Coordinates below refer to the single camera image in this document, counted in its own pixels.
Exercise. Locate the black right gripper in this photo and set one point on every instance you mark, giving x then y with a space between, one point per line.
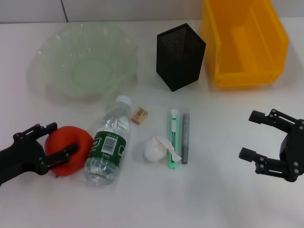
295 152

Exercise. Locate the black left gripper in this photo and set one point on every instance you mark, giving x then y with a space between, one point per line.
21 156

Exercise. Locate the red-orange soft orange fruit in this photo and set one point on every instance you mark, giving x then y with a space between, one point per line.
71 133

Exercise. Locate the clear green-label water bottle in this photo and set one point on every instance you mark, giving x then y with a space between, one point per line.
107 142

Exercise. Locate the grey glitter pen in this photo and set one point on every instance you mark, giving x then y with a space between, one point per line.
185 133

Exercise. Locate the green utility knife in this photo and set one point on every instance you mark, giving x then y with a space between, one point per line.
174 123

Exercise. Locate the white paper ball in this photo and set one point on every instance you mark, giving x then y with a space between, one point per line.
153 148

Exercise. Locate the green translucent glass fruit plate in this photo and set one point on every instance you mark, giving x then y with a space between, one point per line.
83 71

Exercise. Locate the tan rectangular eraser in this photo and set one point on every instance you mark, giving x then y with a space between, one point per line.
139 115

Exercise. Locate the black mesh pen holder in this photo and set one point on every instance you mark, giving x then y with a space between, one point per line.
180 71

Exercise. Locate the yellow plastic storage bin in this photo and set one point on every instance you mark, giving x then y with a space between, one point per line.
237 47

